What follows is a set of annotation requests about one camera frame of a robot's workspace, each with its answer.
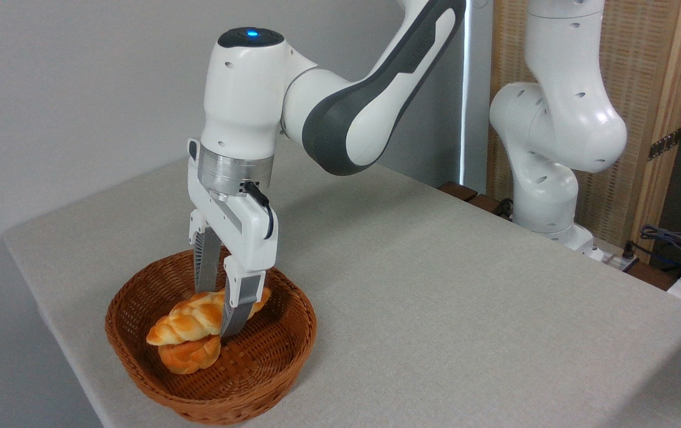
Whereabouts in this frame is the tangled dark cable bundle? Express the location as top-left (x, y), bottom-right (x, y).
top-left (639, 224), bottom-right (681, 280)

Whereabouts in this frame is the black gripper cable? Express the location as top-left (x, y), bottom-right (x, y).
top-left (244, 181), bottom-right (275, 240)

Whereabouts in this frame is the brown wooden block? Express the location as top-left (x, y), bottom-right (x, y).
top-left (439, 181), bottom-right (478, 203)
top-left (467, 194), bottom-right (515, 222)

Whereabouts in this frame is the long braided bread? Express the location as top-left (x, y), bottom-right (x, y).
top-left (146, 287), bottom-right (272, 347)

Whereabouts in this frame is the round knotted bread roll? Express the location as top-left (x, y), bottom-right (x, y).
top-left (158, 335), bottom-right (222, 375)

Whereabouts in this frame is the metal screen hinge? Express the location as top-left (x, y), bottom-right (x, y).
top-left (648, 126), bottom-right (681, 162)

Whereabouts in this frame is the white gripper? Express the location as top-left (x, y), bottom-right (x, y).
top-left (187, 138), bottom-right (279, 338)

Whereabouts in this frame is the brown wicker basket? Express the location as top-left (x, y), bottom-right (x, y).
top-left (105, 248), bottom-right (318, 426)

